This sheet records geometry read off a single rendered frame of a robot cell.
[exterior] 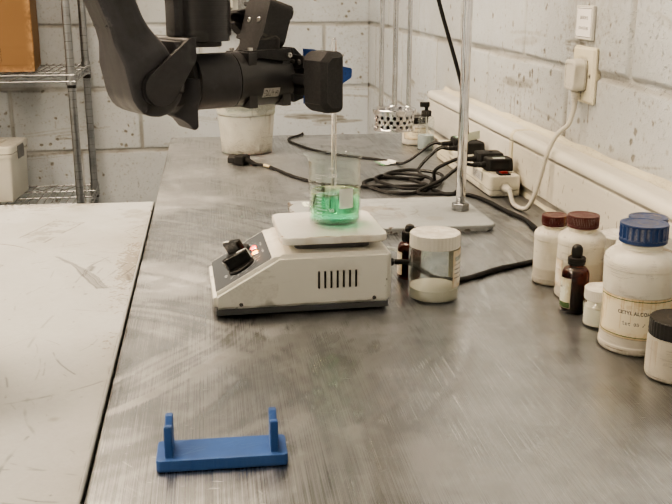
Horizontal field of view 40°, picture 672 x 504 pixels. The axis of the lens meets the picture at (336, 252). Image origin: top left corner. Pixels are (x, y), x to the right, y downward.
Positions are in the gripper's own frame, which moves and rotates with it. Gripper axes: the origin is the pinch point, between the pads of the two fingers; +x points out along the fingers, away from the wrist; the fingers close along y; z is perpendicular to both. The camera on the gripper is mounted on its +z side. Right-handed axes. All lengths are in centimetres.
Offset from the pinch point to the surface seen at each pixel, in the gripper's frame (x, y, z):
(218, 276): -12.1, 4.0, -22.6
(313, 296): -5.3, -5.3, -23.8
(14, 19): 31, 213, 0
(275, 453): -26.8, -31.7, -25.1
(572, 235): 21.7, -18.7, -18.1
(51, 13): 53, 241, 1
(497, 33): 78, 51, 1
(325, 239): -3.8, -5.5, -17.4
